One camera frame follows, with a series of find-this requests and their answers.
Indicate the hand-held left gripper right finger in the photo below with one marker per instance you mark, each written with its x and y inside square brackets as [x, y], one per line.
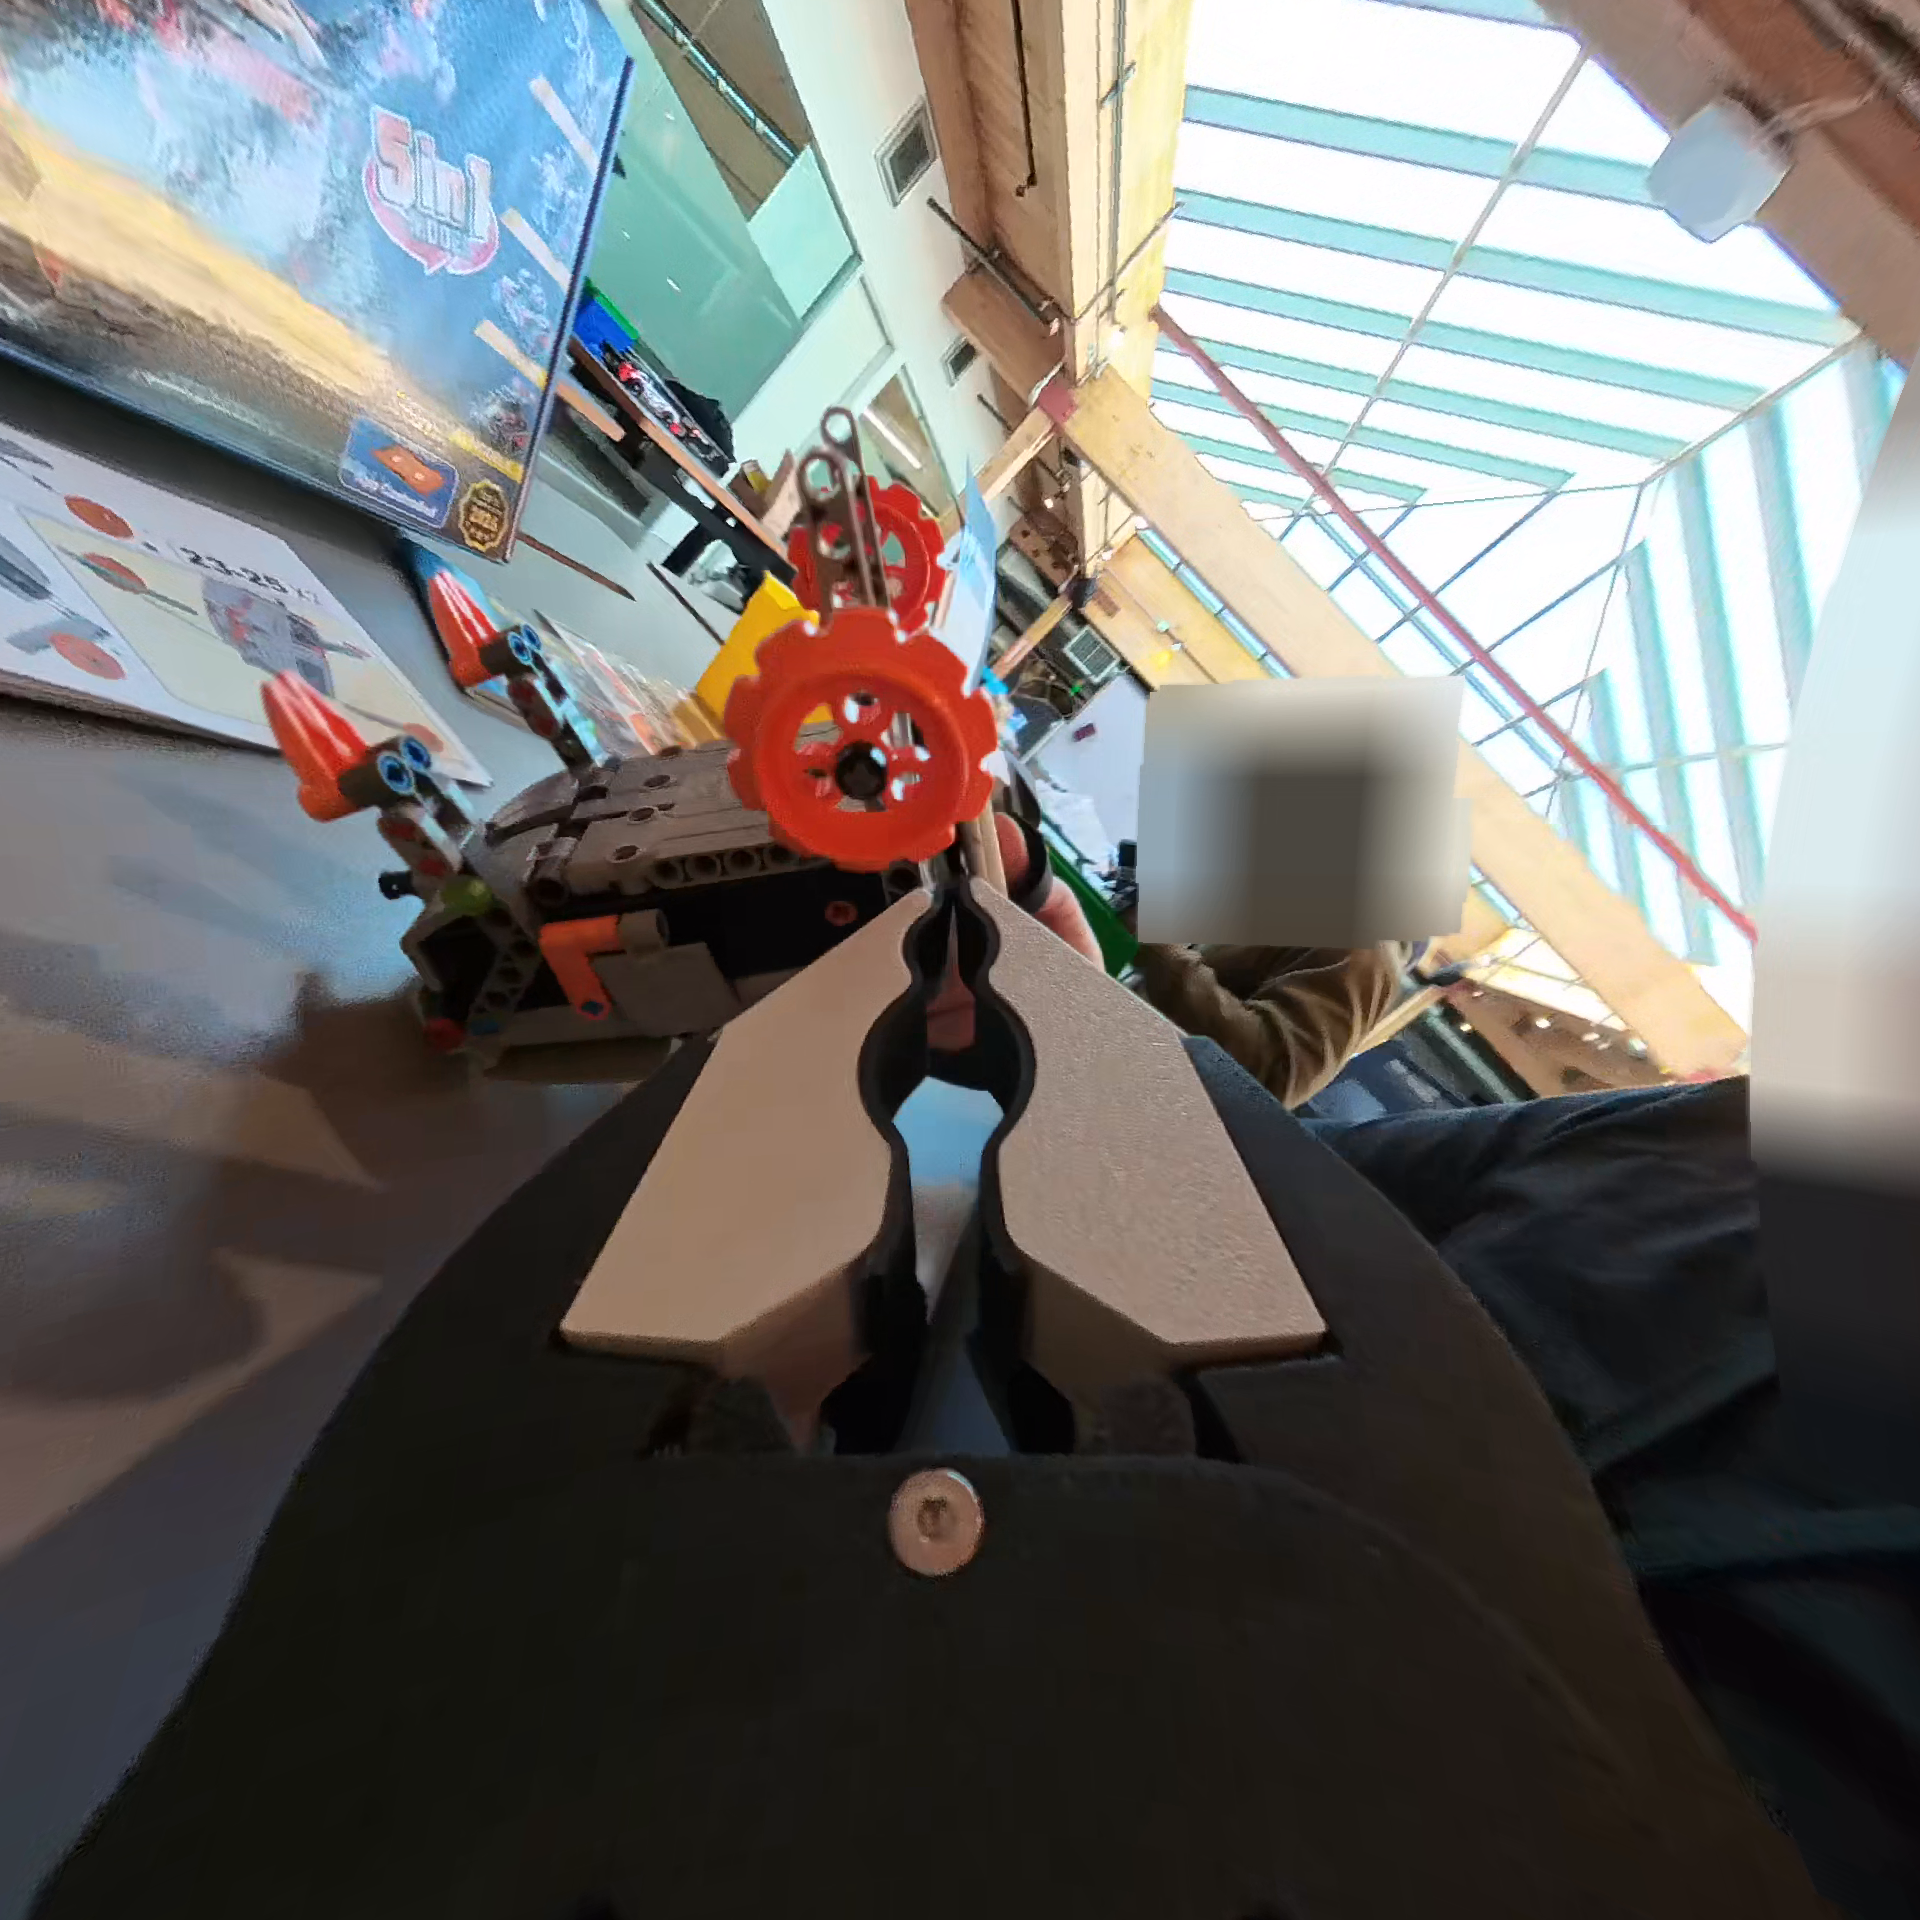
[1156, 1200]

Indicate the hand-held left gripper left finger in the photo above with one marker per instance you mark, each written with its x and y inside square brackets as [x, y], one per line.
[735, 1200]

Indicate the grey orange building-block robot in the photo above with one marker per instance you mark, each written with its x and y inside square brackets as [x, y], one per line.
[661, 902]

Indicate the person's right hand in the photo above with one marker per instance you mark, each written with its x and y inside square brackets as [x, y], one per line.
[1059, 902]

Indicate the small printed booklet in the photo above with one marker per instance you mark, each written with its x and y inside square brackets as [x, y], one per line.
[608, 682]

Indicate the yellow plastic bin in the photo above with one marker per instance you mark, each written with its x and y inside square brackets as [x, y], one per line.
[751, 645]

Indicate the red ceiling pipe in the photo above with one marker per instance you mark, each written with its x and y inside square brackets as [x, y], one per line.
[1441, 616]

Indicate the blue white banner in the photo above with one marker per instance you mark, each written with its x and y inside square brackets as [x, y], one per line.
[975, 569]

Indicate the white instruction booklet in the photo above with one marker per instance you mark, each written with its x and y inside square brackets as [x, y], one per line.
[225, 630]

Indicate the wooden background table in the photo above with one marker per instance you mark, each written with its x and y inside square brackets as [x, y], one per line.
[676, 434]

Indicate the blue toy kit box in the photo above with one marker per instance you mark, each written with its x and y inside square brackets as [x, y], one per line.
[225, 224]

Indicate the white ceiling device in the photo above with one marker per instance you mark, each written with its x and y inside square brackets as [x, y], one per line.
[1717, 166]

